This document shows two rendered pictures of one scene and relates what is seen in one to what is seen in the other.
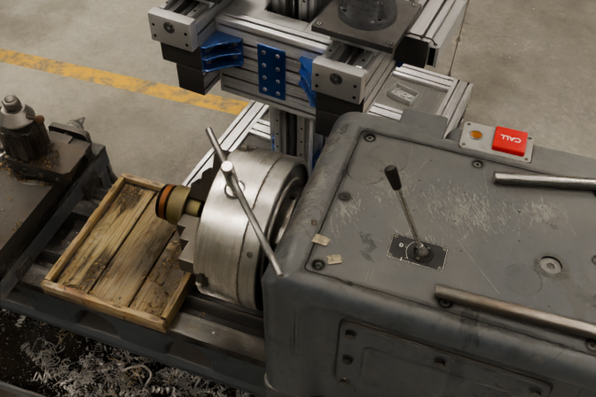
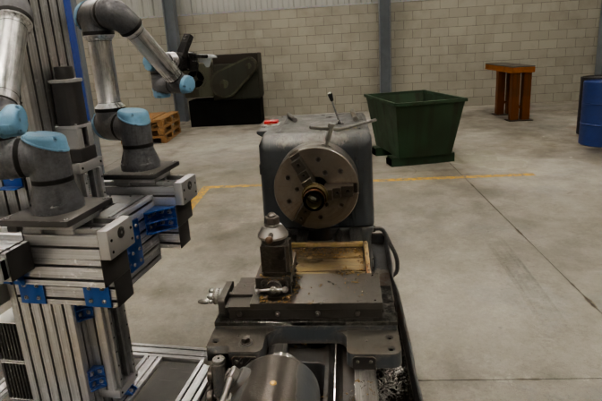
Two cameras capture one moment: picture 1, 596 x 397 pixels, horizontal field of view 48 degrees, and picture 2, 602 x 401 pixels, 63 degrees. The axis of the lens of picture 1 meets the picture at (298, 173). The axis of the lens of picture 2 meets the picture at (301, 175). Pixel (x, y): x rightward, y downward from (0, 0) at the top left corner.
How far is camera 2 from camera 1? 230 cm
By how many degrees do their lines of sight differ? 88
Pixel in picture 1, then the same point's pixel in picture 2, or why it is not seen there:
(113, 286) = (351, 265)
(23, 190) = (307, 283)
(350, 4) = (150, 155)
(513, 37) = not seen: outside the picture
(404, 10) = not seen: hidden behind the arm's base
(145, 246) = (314, 263)
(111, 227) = not seen: hidden behind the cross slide
